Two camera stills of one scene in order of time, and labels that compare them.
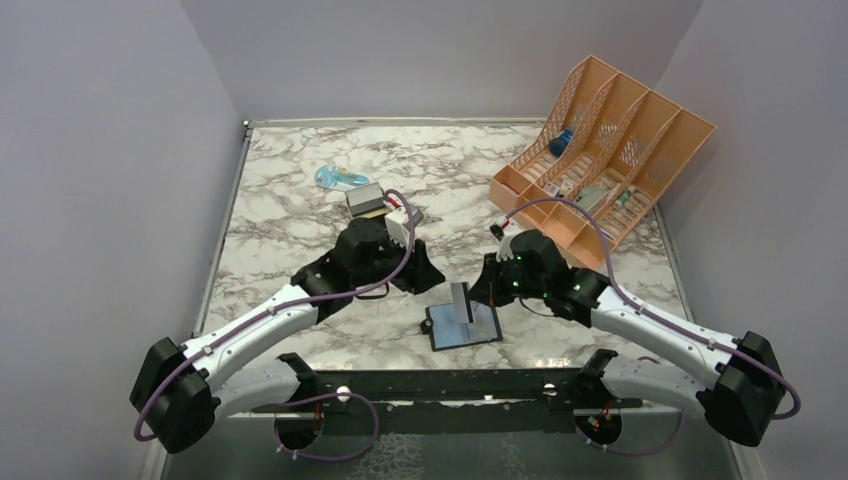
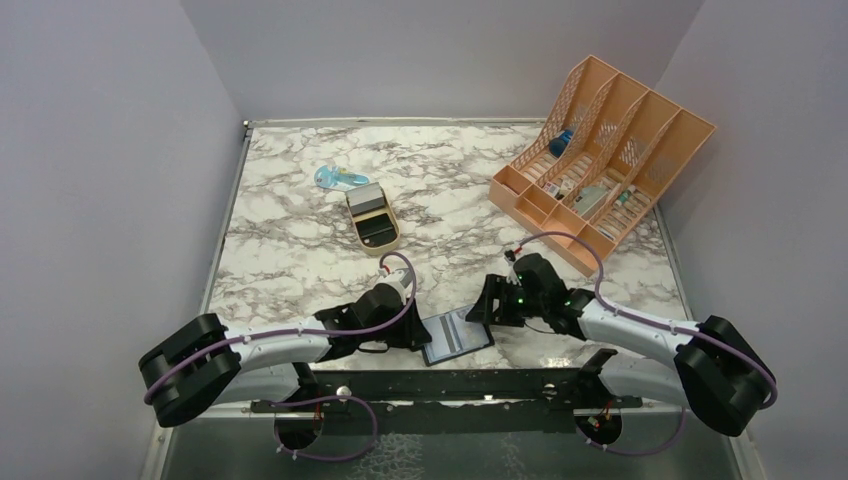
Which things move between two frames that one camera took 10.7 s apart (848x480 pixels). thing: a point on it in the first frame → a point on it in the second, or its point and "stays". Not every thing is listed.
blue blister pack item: [335, 177] stays
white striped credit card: [462, 300] → [451, 333]
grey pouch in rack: [589, 196] stays
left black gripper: [420, 273] → [413, 333]
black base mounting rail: [484, 401] stays
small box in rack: [551, 189] stays
